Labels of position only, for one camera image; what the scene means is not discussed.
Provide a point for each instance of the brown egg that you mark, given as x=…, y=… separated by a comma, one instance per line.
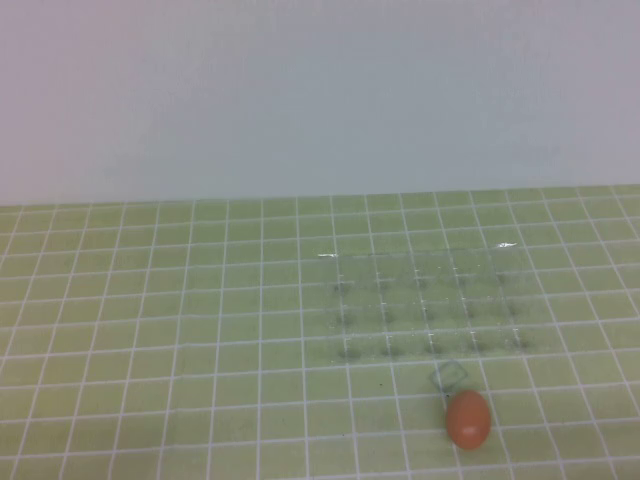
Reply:
x=468, y=419

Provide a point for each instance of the clear plastic egg tray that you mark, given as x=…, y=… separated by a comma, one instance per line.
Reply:
x=400, y=300

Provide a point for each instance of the green white-grid table mat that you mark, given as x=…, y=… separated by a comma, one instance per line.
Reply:
x=150, y=350

